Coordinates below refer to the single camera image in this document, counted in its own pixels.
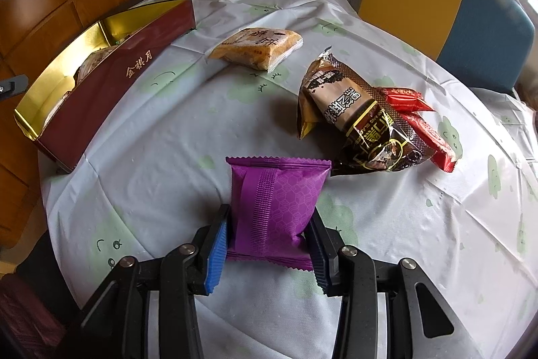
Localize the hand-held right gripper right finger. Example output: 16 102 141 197
305 212 484 359

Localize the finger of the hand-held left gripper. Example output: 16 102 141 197
0 75 29 94

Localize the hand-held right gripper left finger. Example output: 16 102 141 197
76 205 231 359

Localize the purple snack packet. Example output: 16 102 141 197
225 156 333 272

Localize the maroon tin box gold inside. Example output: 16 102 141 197
12 0 197 173

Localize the long red snack packet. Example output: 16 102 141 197
399 111 463 174

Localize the small red snack packet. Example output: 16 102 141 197
375 86 435 115

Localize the clear nut snack packet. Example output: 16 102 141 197
75 45 127 85

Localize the white green-print tablecloth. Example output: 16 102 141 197
38 0 538 359

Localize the brown black snack packet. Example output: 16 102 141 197
298 45 433 177

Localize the orange biscuit packet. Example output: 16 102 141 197
208 28 303 73

